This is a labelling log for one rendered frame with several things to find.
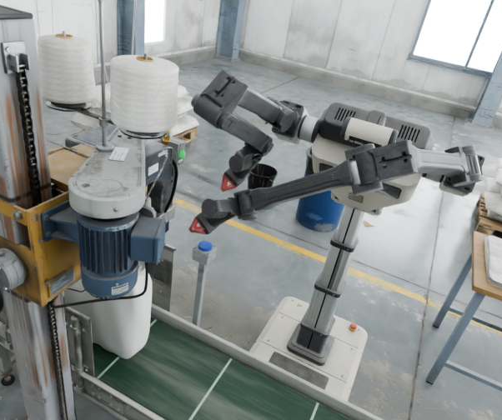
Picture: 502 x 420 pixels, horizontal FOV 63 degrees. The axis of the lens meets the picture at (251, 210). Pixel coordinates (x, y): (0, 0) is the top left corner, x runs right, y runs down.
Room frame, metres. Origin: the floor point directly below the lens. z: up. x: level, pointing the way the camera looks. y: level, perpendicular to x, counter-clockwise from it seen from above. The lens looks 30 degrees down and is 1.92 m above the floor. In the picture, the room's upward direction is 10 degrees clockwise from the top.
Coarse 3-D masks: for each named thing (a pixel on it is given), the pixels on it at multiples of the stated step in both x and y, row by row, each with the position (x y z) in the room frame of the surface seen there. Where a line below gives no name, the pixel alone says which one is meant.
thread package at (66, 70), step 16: (48, 48) 1.04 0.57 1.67; (64, 48) 1.05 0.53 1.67; (80, 48) 1.08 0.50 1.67; (48, 64) 1.04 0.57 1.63; (64, 64) 1.05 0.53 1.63; (80, 64) 1.07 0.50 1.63; (48, 80) 1.04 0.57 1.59; (64, 80) 1.04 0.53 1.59; (80, 80) 1.07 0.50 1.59; (48, 96) 1.04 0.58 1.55; (64, 96) 1.04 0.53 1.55; (80, 96) 1.06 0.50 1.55
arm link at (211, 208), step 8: (208, 200) 1.02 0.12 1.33; (216, 200) 1.01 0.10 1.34; (224, 200) 1.03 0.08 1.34; (232, 200) 1.05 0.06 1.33; (208, 208) 1.01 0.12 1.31; (216, 208) 1.00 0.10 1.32; (224, 208) 1.01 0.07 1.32; (232, 208) 1.03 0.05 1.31; (208, 216) 1.00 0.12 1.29; (216, 216) 1.01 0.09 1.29; (224, 216) 1.03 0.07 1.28; (240, 216) 1.04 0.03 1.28; (248, 216) 1.02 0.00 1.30; (256, 216) 1.03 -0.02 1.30
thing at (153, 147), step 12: (84, 132) 1.32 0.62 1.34; (96, 132) 1.33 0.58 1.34; (108, 132) 1.35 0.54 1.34; (72, 144) 1.24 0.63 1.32; (84, 144) 1.23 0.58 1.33; (156, 144) 1.32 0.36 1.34; (156, 156) 1.26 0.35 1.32; (168, 156) 1.33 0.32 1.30; (168, 168) 1.33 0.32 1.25; (168, 180) 1.34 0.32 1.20; (156, 192) 1.32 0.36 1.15; (168, 192) 1.34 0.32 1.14; (156, 204) 1.31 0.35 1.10
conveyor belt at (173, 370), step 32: (96, 352) 1.18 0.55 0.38; (160, 352) 1.24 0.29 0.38; (192, 352) 1.27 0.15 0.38; (128, 384) 1.06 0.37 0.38; (160, 384) 1.09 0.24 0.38; (192, 384) 1.11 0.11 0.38; (224, 384) 1.14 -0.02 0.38; (256, 384) 1.17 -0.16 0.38; (160, 416) 0.95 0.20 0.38; (192, 416) 0.97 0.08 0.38; (224, 416) 1.00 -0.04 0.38; (256, 416) 1.02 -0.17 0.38; (288, 416) 1.05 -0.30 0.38; (320, 416) 1.07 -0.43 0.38
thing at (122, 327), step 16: (144, 272) 1.25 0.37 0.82; (80, 288) 1.24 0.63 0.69; (80, 304) 1.23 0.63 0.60; (96, 304) 1.19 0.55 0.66; (112, 304) 1.17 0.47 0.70; (128, 304) 1.17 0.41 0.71; (144, 304) 1.22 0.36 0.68; (96, 320) 1.19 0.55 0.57; (112, 320) 1.17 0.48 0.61; (128, 320) 1.17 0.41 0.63; (144, 320) 1.21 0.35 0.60; (96, 336) 1.21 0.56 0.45; (112, 336) 1.18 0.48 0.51; (128, 336) 1.16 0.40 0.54; (144, 336) 1.22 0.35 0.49; (128, 352) 1.17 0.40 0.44
